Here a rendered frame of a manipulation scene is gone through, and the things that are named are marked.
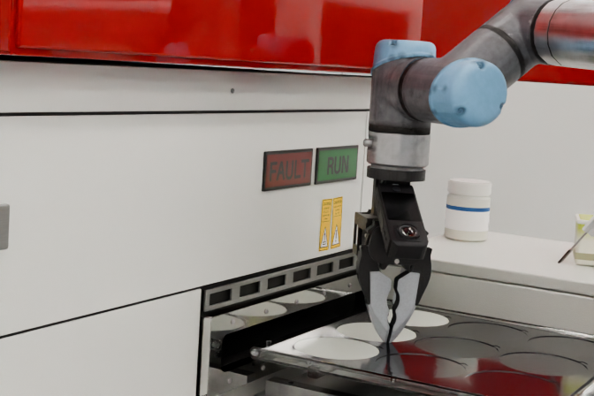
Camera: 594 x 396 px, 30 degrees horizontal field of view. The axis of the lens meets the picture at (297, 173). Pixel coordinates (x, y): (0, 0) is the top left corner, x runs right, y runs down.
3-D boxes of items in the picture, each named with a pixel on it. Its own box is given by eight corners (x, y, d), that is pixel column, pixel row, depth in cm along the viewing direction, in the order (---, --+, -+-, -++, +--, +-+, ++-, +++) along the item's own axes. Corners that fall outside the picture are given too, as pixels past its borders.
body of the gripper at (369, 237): (407, 259, 141) (414, 164, 140) (428, 272, 133) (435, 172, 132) (349, 257, 140) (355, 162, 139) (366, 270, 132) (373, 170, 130)
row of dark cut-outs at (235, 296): (200, 311, 125) (201, 289, 125) (371, 262, 163) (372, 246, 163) (205, 312, 125) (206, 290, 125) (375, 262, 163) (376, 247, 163)
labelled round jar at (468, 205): (437, 238, 179) (441, 179, 178) (453, 233, 185) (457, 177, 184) (478, 243, 176) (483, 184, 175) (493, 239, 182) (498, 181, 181)
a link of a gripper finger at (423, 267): (424, 303, 136) (430, 232, 135) (429, 306, 135) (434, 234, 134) (387, 302, 135) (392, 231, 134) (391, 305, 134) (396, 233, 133)
